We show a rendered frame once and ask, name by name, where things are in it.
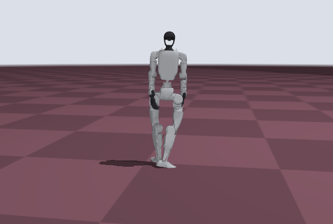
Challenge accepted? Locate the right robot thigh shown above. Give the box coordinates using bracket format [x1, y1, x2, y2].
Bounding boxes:
[165, 93, 184, 133]

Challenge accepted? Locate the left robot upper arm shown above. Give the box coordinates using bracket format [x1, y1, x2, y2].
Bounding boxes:
[150, 51, 159, 78]

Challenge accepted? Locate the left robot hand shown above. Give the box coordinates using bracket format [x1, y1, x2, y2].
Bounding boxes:
[149, 90, 159, 109]

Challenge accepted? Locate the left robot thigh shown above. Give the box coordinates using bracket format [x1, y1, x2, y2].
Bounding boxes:
[149, 92, 163, 133]

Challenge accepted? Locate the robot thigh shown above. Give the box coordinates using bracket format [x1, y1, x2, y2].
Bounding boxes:
[149, 92, 163, 133]
[165, 93, 184, 133]

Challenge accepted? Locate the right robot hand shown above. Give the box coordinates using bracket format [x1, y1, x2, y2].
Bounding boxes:
[181, 93, 186, 106]

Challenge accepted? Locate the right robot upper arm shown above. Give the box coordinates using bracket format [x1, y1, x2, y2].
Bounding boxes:
[179, 52, 187, 79]

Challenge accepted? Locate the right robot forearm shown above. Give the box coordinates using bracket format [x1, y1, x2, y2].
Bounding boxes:
[180, 74, 187, 96]

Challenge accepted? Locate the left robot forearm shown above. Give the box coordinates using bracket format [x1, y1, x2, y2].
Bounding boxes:
[148, 71, 156, 95]

